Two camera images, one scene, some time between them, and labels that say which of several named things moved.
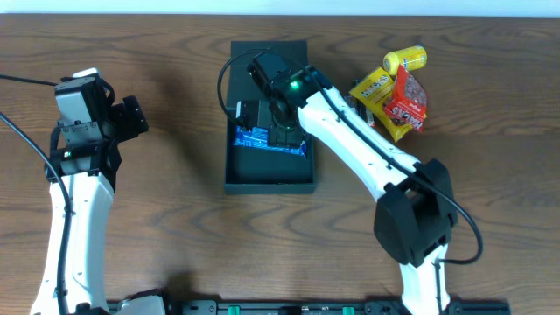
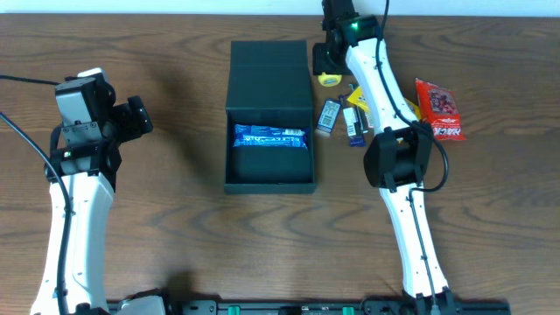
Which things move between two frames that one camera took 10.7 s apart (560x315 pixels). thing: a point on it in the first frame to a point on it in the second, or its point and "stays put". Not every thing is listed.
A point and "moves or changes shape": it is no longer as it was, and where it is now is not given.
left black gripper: [134, 115] stays put
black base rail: [335, 307] stays put
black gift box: [253, 170] stays put
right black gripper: [271, 132] to [326, 61]
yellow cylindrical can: [410, 59] to [329, 80]
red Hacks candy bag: [409, 102] moves or changes shape
